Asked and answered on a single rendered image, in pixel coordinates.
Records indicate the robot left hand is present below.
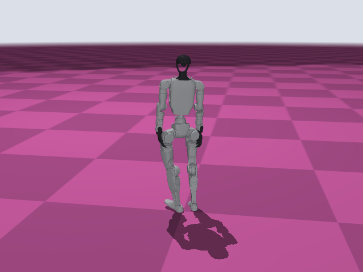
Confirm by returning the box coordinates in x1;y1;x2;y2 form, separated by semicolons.
156;127;166;148

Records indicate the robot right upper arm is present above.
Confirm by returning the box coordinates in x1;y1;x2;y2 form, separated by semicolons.
194;80;205;111

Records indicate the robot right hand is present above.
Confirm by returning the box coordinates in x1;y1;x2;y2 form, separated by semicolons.
196;126;203;147

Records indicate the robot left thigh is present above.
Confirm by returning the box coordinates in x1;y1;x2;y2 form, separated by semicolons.
160;128;180;177

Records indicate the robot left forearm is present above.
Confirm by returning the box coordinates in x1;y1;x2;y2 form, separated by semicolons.
155;103;164;132

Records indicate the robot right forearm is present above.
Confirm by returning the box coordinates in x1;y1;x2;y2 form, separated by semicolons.
195;107;204;131

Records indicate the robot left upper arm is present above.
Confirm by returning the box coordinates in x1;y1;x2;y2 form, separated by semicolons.
158;79;171;111

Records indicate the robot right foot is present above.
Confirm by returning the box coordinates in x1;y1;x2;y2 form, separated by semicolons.
188;201;197;211

